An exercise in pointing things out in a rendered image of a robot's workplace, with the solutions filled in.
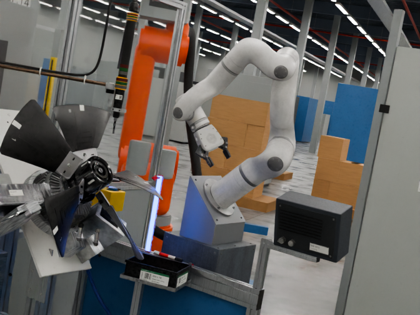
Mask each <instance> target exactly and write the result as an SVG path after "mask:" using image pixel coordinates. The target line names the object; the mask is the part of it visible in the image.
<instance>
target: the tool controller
mask: <svg viewBox="0 0 420 315"><path fill-rule="evenodd" d="M352 213H353V206H351V205H348V204H343V203H340V202H336V201H331V200H328V199H323V198H320V197H315V196H310V195H307V194H303V193H300V192H295V191H288V192H286V193H284V194H283V195H281V196H279V197H277V198H276V212H275V223H274V242H273V244H274V245H276V246H280V247H282V248H286V249H290V250H293V251H297V252H300V253H303V254H307V255H310V256H314V257H317V258H321V259H324V260H327V261H331V262H334V263H337V262H338V261H339V260H341V259H342V258H343V257H344V256H345V255H346V254H347V253H348V251H349V239H350V232H351V220H352Z"/></svg>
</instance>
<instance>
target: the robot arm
mask: <svg viewBox="0 0 420 315"><path fill-rule="evenodd" d="M248 64H253V65H255V66H256V67H257V68H258V69H259V70H260V71H262V72H263V73H264V74H265V75H266V76H268V77H269V78H271V79H273V80H272V88H271V100H270V133H269V139H268V143H267V146H266V149H265V150H264V151H263V152H262V153H261V154H260V155H258V156H256V157H250V158H248V159H247V160H245V161H244V162H242V163H241V164H240V165H239V166H237V167H236V168H234V169H233V170H232V171H231V172H229V173H228V174H227V175H225V176H224V177H223V178H221V179H220V180H219V181H216V180H214V179H207V180H205V181H204V184H203V190H204V194H205V197H206V199H207V200H208V202H209V203H210V205H211V206H212V207H213V208H214V209H215V210H216V211H217V212H218V213H220V214H222V215H224V216H230V215H232V214H233V212H234V209H235V207H234V203H235V202H236V201H237V200H239V199H241V198H242V197H243V196H244V195H246V194H247V193H248V192H250V191H251V190H253V189H254V188H255V187H257V186H258V185H260V184H261V183H262V182H264V181H265V180H267V179H272V178H276V177H278V176H280V175H281V174H282V173H284V172H285V171H286V170H287V169H288V167H289V166H290V165H291V162H292V160H293V156H294V152H295V148H296V138H295V131H294V105H295V97H296V87H297V82H298V72H299V54H298V52H297V51H296V50H295V49H293V48H291V47H283V48H281V49H280V50H279V51H278V52H275V51H273V50H272V49H271V48H270V47H269V46H268V45H267V44H266V43H265V42H263V41H261V40H259V39H255V38H251V37H247V38H244V39H242V40H240V41H239V42H238V43H237V44H236V45H235V46H234V47H233V48H232V49H231V50H230V51H229V52H228V53H227V55H226V56H225V57H224V58H223V59H222V61H221V62H220V63H219V64H218V65H217V66H216V67H215V68H214V69H213V70H212V72H211V73H210V74H209V76H208V77H207V78H205V79H204V80H202V81H201V82H199V83H197V84H196V85H194V86H193V87H192V88H191V89H189V90H188V91H187V92H186V93H184V94H182V95H181V96H179V97H178V98H177V99H176V104H175V106H174V107H173V110H172V116H173V117H174V119H175V120H177V121H186V122H187V123H188V125H189V127H190V128H191V131H192V132H194V138H195V140H196V143H197V145H198V148H197V150H196V152H195V154H196V155H198V156H199V157H200V158H203V159H204V160H206V162H207V164H208V166H209V167H210V168H211V167H212V166H214V163H213V161H212V159H211V158H210V157H209V156H208V155H209V152H211V151H213V150H215V149H217V148H220V149H222V150H223V153H224V155H225V157H226V159H229V158H230V157H231V154H230V153H229V151H228V138H227V137H222V136H221V135H220V134H219V133H218V131H217V130H216V128H215V127H214V126H213V125H212V124H211V125H210V124H209V123H210V122H209V120H208V118H207V117H206V115H205V113H204V111H203V109H202V107H201V105H202V104H204V103H205V102H206V101H208V100H210V99H211V98H213V97H215V96H217V95H218V94H220V93H222V92H223V91H224V90H225V89H226V88H227V87H228V86H229V84H230V83H231V82H232V81H233V80H234V79H235V78H236V77H237V76H238V75H239V73H240V72H241V71H242V70H243V69H244V68H245V67H246V66H247V65H248ZM200 151H201V152H202V154H201V153H200Z"/></svg>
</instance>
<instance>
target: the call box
mask: <svg viewBox="0 0 420 315"><path fill-rule="evenodd" d="M100 191H101V192H102V193H103V194H104V195H105V197H106V199H107V200H108V202H109V203H110V205H112V206H113V207H114V209H115V210H116V211H122V210H123V205H124V198H125V193H126V192H125V191H121V190H117V191H113V190H109V189H108V187H105V188H104V189H102V190H100ZM96 203H98V199H97V198H96V196H95V198H94V199H93V200H92V203H91V204H92V206H93V205H95V204H96Z"/></svg>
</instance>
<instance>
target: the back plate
mask: <svg viewBox="0 0 420 315"><path fill-rule="evenodd" d="M18 112H19V111H15V110H8V109H0V147H1V144H2V141H3V139H4V136H5V134H6V132H7V130H8V128H9V126H10V125H11V123H12V121H13V119H14V118H15V117H16V115H17V114H18ZM41 169H43V168H41V167H37V166H34V165H32V164H29V163H26V162H23V161H20V160H17V159H14V158H11V157H8V156H5V155H2V154H1V153H0V170H1V172H2V174H9V176H10V178H11V181H12V183H13V184H23V183H24V182H25V180H26V179H27V178H28V177H29V176H30V175H32V174H33V173H35V172H36V171H38V170H41ZM21 227H22V231H23V233H24V236H25V238H26V241H27V245H28V247H29V250H30V252H31V255H32V258H33V261H34V263H35V266H36V269H37V272H38V274H39V277H40V278H42V277H46V276H53V275H58V274H65V273H71V272H76V271H83V270H87V269H91V268H92V267H91V265H90V262H89V260H87V261H86V262H84V263H81V262H80V260H79V258H78V257H77V256H76V254H75V255H73V256H71V257H59V255H58V250H57V247H56V242H55V239H54V236H51V235H48V234H46V233H45V232H44V231H42V230H40V229H39V228H38V227H37V226H36V225H35V224H34V223H33V222H32V220H31V219H30V220H29V221H28V222H26V223H25V224H23V225H22V226H21ZM49 249H52V250H54V251H53V255H52V256H51V253H50V251H49Z"/></svg>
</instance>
